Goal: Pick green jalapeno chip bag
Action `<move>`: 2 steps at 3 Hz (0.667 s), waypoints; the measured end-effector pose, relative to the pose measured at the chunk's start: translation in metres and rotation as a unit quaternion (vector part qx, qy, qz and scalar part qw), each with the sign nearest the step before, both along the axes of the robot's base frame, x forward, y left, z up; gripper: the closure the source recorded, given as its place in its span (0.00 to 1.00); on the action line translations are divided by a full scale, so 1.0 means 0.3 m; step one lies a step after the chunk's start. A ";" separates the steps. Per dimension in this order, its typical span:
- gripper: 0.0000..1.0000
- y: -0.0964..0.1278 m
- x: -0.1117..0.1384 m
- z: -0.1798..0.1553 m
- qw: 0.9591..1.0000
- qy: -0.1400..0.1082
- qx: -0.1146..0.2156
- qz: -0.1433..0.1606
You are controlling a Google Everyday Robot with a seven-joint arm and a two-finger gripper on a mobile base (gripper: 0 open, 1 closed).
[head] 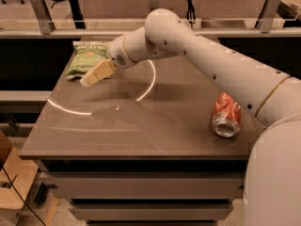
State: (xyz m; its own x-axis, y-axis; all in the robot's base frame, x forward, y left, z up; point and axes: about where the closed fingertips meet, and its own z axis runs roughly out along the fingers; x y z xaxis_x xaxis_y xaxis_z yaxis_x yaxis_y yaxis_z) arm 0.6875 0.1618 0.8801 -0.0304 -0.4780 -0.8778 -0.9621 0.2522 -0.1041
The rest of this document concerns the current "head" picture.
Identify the green jalapeno chip bag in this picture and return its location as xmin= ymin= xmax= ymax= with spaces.
xmin=65 ymin=41 xmax=108 ymax=79

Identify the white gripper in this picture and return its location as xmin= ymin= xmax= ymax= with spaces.
xmin=80 ymin=36 xmax=135 ymax=88

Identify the right metal rail bracket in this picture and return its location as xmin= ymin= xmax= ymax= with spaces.
xmin=255 ymin=0 xmax=281 ymax=33

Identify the grey drawer cabinet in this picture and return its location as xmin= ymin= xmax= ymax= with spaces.
xmin=41 ymin=158 xmax=246 ymax=226

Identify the red soda can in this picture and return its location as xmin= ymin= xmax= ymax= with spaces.
xmin=212 ymin=92 xmax=242 ymax=137

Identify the cardboard box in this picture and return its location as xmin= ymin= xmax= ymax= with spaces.
xmin=0 ymin=132 xmax=38 ymax=226

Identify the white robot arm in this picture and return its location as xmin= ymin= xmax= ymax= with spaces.
xmin=81 ymin=8 xmax=301 ymax=226

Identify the middle metal rail bracket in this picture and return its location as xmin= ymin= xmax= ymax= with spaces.
xmin=149 ymin=0 xmax=159 ymax=11

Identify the black hanging cable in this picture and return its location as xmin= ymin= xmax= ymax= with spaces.
xmin=184 ymin=0 xmax=197 ymax=29

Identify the metal rail bracket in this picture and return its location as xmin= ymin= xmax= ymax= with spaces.
xmin=255 ymin=0 xmax=281 ymax=33
xmin=149 ymin=0 xmax=159 ymax=11
xmin=29 ymin=0 xmax=55 ymax=35

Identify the left metal rail bracket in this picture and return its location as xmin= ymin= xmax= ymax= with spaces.
xmin=29 ymin=0 xmax=55 ymax=35

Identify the black cable on floor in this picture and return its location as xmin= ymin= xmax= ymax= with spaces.
xmin=0 ymin=165 xmax=47 ymax=226

